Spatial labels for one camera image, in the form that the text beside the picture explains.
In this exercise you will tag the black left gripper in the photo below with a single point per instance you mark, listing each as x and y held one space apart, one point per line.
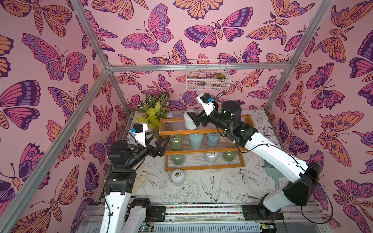
152 153

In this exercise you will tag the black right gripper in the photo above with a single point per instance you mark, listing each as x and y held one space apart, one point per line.
204 118

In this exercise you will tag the white tea canister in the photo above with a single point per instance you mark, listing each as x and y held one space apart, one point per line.
188 122
177 177

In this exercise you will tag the green canister shelf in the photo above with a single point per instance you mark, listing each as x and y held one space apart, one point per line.
176 142
229 155
178 159

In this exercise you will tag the blue canister shelf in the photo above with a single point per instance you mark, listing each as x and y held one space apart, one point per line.
213 139
195 140

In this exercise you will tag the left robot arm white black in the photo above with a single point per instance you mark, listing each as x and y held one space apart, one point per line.
120 216

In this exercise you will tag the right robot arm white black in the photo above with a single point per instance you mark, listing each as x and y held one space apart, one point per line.
302 176

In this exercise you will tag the green canister bottom shelf left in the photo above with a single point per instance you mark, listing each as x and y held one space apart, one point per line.
178 159

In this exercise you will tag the wooden three-tier shelf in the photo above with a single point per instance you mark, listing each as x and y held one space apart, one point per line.
195 158

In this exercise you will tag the white canister bottom shelf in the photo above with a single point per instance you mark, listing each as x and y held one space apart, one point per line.
211 157

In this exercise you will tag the green canister bottom shelf right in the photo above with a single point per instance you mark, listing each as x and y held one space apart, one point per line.
229 155

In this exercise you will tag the glass vase with green plant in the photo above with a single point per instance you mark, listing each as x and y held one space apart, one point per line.
154 109

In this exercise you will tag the beige work glove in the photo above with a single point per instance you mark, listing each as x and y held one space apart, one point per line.
140 179

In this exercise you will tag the small green succulent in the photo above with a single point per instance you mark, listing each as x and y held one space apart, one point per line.
220 76

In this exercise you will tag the teal dustpan brush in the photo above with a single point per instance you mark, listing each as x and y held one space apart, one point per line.
273 172

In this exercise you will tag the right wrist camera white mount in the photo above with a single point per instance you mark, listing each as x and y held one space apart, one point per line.
207 102

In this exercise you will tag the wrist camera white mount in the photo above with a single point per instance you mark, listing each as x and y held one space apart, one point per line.
139 132
207 102

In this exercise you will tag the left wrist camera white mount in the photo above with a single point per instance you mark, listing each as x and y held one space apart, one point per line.
139 132

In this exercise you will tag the white wire wall basket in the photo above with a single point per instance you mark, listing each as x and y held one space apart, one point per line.
201 77

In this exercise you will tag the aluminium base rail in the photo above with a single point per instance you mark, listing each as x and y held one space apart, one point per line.
234 218

